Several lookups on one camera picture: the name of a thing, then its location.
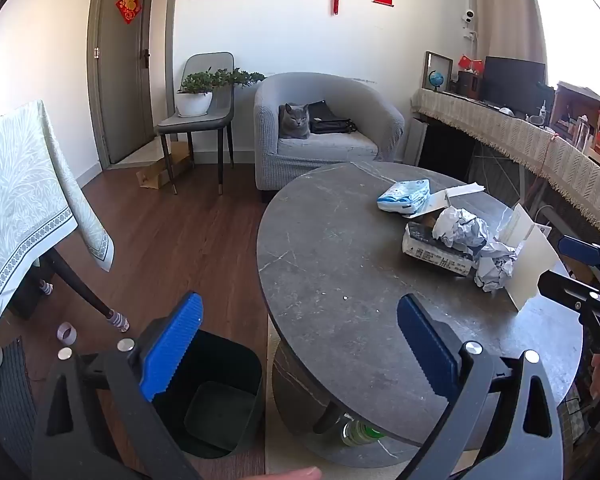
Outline white card carton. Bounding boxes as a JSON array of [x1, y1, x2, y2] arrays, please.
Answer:
[[497, 203, 566, 311]]

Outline grey armchair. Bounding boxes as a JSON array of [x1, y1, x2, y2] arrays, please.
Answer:
[[254, 72, 405, 204]]

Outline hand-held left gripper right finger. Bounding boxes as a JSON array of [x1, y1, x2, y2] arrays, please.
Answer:
[[396, 294, 566, 480]]

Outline grey cat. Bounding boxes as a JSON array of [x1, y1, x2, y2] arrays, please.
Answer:
[[278, 102, 312, 141]]

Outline small paper ball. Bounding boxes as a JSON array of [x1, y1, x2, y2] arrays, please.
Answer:
[[474, 241, 518, 292]]

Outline beige lace cloth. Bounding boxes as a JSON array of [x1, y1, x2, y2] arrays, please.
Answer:
[[411, 88, 600, 248]]

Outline blue white tissue packet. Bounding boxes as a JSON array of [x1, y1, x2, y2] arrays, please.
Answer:
[[376, 179, 432, 217]]

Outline red diamond door decoration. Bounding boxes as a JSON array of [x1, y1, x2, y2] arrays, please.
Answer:
[[115, 0, 143, 25]]

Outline white board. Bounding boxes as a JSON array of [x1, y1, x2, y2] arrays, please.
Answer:
[[402, 117, 428, 163]]

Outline wooden picture frame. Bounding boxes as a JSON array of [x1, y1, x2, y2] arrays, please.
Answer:
[[422, 51, 454, 93]]

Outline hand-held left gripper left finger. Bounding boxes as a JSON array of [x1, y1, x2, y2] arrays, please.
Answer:
[[30, 291, 204, 480]]

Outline black monitor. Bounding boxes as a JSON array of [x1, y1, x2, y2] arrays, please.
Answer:
[[481, 56, 547, 111]]

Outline clear bottle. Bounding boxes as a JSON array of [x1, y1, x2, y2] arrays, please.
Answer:
[[341, 420, 386, 448]]

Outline brown cardboard storage box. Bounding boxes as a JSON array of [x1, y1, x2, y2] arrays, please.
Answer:
[[550, 81, 600, 161]]

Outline grey door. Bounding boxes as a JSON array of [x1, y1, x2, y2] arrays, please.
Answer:
[[87, 0, 156, 166]]

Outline pale green patterned tablecloth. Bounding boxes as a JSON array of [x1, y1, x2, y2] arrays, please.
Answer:
[[0, 100, 116, 356]]

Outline round grey coffee table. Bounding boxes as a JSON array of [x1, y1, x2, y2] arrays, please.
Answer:
[[256, 161, 585, 468]]

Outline dark floor mat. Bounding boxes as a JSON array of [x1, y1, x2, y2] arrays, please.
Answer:
[[0, 337, 38, 466]]

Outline potted plant in white pot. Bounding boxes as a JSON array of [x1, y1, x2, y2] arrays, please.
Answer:
[[176, 67, 266, 118]]

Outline large paper ball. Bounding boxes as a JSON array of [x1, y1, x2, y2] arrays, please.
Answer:
[[432, 206, 490, 251]]

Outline person's left hand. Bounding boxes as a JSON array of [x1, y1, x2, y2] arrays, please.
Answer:
[[267, 466, 324, 480]]

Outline flat cardboard box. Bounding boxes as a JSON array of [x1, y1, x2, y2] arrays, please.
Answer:
[[136, 152, 193, 189]]

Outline dark printed box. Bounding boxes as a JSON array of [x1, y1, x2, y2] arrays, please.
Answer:
[[402, 222, 478, 278]]

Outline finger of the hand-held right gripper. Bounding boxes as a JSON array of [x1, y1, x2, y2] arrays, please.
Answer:
[[537, 271, 600, 312], [558, 236, 600, 272]]

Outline grey dining chair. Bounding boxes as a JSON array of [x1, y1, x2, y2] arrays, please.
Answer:
[[156, 52, 236, 196]]

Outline black bag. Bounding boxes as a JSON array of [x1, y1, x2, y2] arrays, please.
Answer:
[[307, 101, 357, 135]]

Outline dark green trash bin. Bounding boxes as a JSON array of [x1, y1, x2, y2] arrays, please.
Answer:
[[147, 329, 264, 459]]

